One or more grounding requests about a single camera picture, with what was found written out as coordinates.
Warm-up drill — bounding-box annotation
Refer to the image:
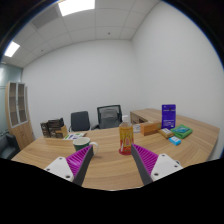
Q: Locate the green and white mug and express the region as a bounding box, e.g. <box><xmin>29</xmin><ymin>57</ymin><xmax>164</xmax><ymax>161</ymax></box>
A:
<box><xmin>72</xmin><ymin>136</ymin><xmax>100</xmax><ymax>158</ymax></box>

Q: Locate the small blue packet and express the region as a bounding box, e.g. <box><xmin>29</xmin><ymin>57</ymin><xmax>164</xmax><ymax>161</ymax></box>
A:
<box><xmin>168</xmin><ymin>135</ymin><xmax>182</xmax><ymax>147</ymax></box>

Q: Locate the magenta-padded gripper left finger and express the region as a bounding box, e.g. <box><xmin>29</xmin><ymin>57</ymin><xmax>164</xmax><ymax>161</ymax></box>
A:
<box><xmin>43</xmin><ymin>144</ymin><xmax>95</xmax><ymax>187</ymax></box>

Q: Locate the flat round red coaster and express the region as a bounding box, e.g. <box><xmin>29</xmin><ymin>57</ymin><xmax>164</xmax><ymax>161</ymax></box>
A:
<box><xmin>118</xmin><ymin>146</ymin><xmax>134</xmax><ymax>156</ymax></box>

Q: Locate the wooden side desk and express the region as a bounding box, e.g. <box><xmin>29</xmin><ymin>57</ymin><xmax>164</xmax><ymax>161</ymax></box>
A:
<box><xmin>129</xmin><ymin>108</ymin><xmax>164</xmax><ymax>126</ymax></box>

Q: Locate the tall purple box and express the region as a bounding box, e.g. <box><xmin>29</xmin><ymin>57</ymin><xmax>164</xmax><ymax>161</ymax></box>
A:
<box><xmin>161</xmin><ymin>103</ymin><xmax>177</xmax><ymax>130</ymax></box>

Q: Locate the square ceiling light panel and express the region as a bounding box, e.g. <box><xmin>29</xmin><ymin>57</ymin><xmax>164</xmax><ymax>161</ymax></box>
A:
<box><xmin>3</xmin><ymin>40</ymin><xmax>21</xmax><ymax>58</ymax></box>
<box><xmin>57</xmin><ymin>0</ymin><xmax>96</xmax><ymax>17</ymax></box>

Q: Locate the brown cardboard box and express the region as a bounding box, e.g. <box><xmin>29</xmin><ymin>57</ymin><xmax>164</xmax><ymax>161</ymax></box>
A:
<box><xmin>54</xmin><ymin>124</ymin><xmax>70</xmax><ymax>140</ymax></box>

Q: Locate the yellow tea bottle white cap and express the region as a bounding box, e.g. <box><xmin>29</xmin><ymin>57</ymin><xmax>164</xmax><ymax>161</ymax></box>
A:
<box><xmin>118</xmin><ymin>114</ymin><xmax>135</xmax><ymax>155</ymax></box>

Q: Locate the white printed paper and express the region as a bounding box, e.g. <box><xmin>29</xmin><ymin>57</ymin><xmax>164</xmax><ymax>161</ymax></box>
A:
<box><xmin>132</xmin><ymin>123</ymin><xmax>142</xmax><ymax>134</ymax></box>

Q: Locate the white printed leaflet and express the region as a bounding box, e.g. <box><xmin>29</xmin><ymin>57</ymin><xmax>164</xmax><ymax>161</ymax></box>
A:
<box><xmin>63</xmin><ymin>132</ymin><xmax>87</xmax><ymax>141</ymax></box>

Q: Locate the small tan box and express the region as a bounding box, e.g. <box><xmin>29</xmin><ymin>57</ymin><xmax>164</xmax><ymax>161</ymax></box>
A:
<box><xmin>157</xmin><ymin>127</ymin><xmax>175</xmax><ymax>139</ymax></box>

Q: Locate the wooden cabinet with glass doors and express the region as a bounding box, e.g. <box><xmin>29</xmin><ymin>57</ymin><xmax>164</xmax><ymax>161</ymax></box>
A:
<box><xmin>4</xmin><ymin>81</ymin><xmax>35</xmax><ymax>151</ymax></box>

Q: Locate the black mesh office chair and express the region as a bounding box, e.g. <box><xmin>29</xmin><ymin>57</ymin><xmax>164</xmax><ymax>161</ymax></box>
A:
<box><xmin>91</xmin><ymin>104</ymin><xmax>123</xmax><ymax>131</ymax></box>

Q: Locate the large dark brown box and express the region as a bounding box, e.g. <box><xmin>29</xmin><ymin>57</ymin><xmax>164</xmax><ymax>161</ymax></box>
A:
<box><xmin>47</xmin><ymin>117</ymin><xmax>65</xmax><ymax>138</ymax></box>

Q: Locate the black leather sofa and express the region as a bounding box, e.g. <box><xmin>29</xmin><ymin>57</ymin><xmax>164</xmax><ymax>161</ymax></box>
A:
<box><xmin>0</xmin><ymin>133</ymin><xmax>21</xmax><ymax>160</ymax></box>

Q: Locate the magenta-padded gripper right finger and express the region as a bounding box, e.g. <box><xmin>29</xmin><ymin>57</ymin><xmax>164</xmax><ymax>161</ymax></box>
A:
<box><xmin>130</xmin><ymin>143</ymin><xmax>184</xmax><ymax>186</ymax></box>

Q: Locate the green packet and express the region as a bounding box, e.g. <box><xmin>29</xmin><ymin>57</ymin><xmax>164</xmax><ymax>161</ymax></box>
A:
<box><xmin>170</xmin><ymin>124</ymin><xmax>194</xmax><ymax>140</ymax></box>

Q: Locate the orange cardboard box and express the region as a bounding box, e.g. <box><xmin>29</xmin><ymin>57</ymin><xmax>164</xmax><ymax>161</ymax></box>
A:
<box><xmin>139</xmin><ymin>120</ymin><xmax>163</xmax><ymax>137</ymax></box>

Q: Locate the grey ceiling air vent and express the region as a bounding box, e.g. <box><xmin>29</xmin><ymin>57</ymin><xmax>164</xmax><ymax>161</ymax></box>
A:
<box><xmin>30</xmin><ymin>5</ymin><xmax>61</xmax><ymax>29</ymax></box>

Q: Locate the black fabric office chair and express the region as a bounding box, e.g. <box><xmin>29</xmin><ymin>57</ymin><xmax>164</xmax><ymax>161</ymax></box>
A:
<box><xmin>68</xmin><ymin>110</ymin><xmax>92</xmax><ymax>133</ymax></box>

